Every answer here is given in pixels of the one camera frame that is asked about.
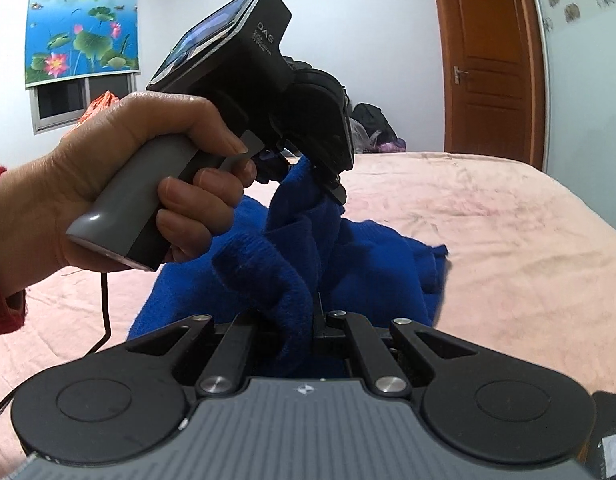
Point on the person's left hand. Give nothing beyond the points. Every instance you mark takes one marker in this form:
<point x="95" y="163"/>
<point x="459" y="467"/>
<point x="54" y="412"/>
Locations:
<point x="73" y="180"/>

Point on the pink bed sheet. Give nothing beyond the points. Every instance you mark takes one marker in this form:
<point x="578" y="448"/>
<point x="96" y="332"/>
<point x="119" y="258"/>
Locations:
<point x="513" y="240"/>

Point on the dark object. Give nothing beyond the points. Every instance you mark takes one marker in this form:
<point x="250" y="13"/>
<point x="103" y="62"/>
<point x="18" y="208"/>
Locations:
<point x="608" y="435"/>

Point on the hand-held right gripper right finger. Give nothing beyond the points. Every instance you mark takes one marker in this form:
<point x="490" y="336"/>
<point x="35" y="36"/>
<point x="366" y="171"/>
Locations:
<point x="360" y="345"/>

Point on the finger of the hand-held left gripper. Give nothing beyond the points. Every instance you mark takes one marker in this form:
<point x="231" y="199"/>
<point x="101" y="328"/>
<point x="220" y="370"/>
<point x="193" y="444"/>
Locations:
<point x="273" y="162"/>
<point x="332" y="185"/>

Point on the person's left forearm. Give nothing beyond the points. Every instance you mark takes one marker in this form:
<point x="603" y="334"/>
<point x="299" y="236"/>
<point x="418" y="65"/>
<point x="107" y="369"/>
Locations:
<point x="0" y="250"/>

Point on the orange garment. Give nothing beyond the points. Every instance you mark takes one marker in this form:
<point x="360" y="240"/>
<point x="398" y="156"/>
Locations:
<point x="99" y="106"/>

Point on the lotus print roller blind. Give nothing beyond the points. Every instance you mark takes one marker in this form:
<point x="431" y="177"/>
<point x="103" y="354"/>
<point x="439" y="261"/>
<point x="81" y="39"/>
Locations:
<point x="83" y="25"/>

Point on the wardrobe with flower decals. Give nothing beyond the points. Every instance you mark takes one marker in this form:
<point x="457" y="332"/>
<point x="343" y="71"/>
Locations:
<point x="583" y="85"/>

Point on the purple plastic bag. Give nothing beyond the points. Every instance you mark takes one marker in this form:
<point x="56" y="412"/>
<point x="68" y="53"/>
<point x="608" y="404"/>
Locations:
<point x="388" y="146"/>

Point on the window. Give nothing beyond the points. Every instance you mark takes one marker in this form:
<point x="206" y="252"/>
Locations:
<point x="58" y="105"/>

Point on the black bag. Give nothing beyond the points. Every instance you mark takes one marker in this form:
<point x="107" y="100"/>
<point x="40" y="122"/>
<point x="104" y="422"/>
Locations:
<point x="374" y="117"/>

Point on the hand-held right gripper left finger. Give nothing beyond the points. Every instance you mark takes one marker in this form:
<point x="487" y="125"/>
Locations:
<point x="235" y="342"/>

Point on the wooden door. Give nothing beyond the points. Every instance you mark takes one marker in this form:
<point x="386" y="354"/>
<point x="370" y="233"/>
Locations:
<point x="488" y="55"/>

